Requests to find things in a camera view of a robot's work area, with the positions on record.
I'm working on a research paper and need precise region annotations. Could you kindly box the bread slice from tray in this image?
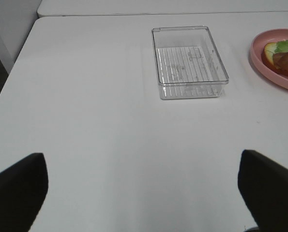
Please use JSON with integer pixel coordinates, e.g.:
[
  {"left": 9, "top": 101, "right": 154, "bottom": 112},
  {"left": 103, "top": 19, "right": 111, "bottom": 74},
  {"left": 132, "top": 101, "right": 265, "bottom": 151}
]
[{"left": 262, "top": 42, "right": 288, "bottom": 76}]

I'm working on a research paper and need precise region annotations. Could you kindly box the green lettuce leaf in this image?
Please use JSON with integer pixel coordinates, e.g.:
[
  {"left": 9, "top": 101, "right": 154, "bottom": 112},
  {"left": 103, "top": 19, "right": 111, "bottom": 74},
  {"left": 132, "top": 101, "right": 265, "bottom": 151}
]
[{"left": 275, "top": 40, "right": 288, "bottom": 53}]

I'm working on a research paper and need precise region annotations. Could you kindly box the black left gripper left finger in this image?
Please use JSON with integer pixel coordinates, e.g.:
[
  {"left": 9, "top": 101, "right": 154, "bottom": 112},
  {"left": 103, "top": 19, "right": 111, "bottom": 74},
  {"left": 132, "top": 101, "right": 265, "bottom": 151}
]
[{"left": 0, "top": 153, "right": 48, "bottom": 232}]

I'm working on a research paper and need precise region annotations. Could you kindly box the pink round plate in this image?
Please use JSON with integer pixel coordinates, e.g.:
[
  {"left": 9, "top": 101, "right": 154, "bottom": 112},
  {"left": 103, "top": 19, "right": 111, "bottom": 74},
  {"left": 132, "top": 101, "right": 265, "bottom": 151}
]
[{"left": 250, "top": 29, "right": 288, "bottom": 89}]

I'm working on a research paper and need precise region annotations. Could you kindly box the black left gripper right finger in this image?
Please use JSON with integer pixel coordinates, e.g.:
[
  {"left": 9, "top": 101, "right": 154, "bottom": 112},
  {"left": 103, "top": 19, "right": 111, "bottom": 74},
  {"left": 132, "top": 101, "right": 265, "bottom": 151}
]
[{"left": 238, "top": 150, "right": 288, "bottom": 232}]

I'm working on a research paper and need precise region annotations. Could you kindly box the left clear plastic tray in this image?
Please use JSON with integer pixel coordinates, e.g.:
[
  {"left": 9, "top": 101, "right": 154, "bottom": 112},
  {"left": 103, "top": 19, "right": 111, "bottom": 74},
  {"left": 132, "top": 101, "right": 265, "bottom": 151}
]
[{"left": 152, "top": 26, "right": 229, "bottom": 100}]

